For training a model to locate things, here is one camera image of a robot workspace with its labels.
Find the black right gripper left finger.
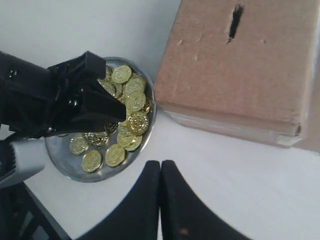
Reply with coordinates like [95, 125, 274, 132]
[82, 160, 160, 240]

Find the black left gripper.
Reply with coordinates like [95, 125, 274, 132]
[0, 51, 126, 139]

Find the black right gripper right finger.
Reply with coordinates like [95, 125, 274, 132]
[159, 160, 248, 240]

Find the brown cardboard box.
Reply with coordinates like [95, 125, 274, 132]
[154, 0, 320, 152]

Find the gold coin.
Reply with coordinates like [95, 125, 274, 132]
[125, 91, 146, 112]
[127, 111, 149, 136]
[81, 150, 103, 173]
[111, 65, 132, 84]
[69, 133, 89, 155]
[105, 143, 126, 167]

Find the round steel plate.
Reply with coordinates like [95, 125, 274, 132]
[45, 56, 157, 183]

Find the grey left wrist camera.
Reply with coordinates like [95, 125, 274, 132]
[0, 139, 47, 189]

